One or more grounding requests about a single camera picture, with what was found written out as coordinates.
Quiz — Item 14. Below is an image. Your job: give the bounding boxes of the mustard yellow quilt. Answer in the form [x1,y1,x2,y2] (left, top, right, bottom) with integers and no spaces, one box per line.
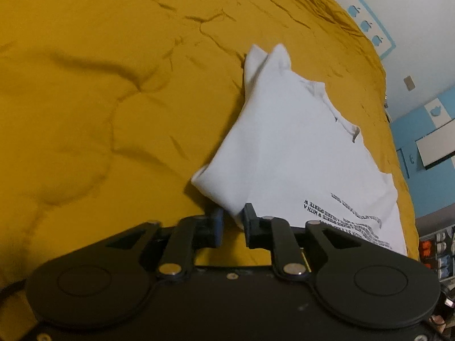
[1,0,418,287]

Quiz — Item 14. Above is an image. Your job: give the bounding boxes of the wall switch plate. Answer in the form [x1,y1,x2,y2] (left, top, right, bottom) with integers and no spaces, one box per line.
[403,76,416,92]

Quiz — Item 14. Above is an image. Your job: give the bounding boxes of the blue apple headboard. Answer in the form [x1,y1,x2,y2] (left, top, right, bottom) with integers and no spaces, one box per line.
[339,0,396,60]

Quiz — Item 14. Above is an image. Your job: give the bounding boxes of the white sweatshirt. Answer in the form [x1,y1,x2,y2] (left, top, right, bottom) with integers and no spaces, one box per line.
[191,45,406,254]

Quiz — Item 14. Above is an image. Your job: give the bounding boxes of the blue white wardrobe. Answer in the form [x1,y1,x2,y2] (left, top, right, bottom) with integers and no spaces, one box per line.
[391,88,454,218]

